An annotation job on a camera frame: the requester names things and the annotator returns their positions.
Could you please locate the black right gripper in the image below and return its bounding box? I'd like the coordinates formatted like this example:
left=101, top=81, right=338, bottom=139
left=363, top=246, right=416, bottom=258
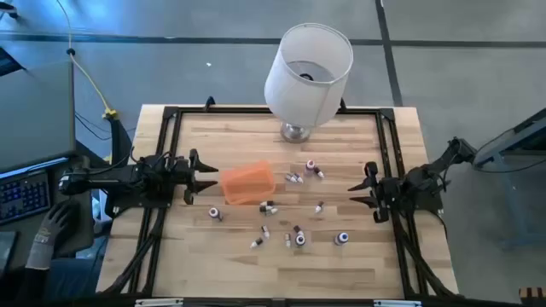
left=347, top=160, right=400, bottom=224

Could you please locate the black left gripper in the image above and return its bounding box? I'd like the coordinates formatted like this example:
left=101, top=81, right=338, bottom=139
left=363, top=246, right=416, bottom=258
left=172, top=148, right=220, bottom=206

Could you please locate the person's forearm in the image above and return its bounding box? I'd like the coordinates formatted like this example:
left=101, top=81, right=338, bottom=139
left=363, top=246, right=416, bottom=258
left=0, top=264, right=50, bottom=307

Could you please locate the orange translucent plastic container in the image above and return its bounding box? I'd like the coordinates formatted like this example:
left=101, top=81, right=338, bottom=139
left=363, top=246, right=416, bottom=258
left=219, top=160, right=276, bottom=206

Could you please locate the white shade silver table lamp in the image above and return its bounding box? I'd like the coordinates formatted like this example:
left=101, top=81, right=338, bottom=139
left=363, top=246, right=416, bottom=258
left=263, top=22, right=355, bottom=144

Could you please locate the dark grey desk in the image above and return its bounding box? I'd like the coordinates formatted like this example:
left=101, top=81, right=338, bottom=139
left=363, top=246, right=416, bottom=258
left=0, top=155, right=96, bottom=278

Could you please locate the person's hand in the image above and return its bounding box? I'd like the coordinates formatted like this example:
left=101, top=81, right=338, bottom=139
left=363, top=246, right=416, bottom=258
left=24, top=199, right=83, bottom=270

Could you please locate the person's leg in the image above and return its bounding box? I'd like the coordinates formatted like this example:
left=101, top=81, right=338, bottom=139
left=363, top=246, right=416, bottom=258
left=44, top=251, right=110, bottom=302

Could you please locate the grey computer monitor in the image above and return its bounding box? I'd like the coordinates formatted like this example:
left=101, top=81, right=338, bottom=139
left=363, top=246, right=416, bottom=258
left=0, top=61, right=77, bottom=178

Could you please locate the black computer keyboard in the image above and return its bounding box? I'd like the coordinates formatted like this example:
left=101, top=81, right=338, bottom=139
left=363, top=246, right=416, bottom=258
left=0, top=169, right=53, bottom=226

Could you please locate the striped wooden block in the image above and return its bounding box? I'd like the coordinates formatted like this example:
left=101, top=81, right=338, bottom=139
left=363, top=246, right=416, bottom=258
left=518, top=287, right=546, bottom=306

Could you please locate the black device with display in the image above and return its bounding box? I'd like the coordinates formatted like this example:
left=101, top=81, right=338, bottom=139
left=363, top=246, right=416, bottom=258
left=0, top=45, right=26, bottom=78

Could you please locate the black stand foot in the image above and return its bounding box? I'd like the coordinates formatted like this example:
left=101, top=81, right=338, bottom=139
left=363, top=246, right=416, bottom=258
left=0, top=1, right=20, bottom=20

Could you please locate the black aluminium table frame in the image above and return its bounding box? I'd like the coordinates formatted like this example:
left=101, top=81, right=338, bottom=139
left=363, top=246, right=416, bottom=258
left=96, top=104, right=461, bottom=299

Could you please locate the black angled bracket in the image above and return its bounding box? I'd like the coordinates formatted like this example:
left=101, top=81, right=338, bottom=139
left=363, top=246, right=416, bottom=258
left=106, top=118, right=134, bottom=167

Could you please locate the yellow cable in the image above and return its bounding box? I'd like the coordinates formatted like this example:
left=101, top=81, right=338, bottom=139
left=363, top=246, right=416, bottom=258
left=55, top=0, right=119, bottom=120

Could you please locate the silver metal bracket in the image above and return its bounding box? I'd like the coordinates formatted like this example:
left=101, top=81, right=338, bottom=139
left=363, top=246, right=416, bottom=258
left=134, top=298, right=185, bottom=307
left=373, top=299, right=423, bottom=307

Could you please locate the blue metal table frame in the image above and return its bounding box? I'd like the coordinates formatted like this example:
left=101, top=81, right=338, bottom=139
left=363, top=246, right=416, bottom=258
left=471, top=108, right=546, bottom=251

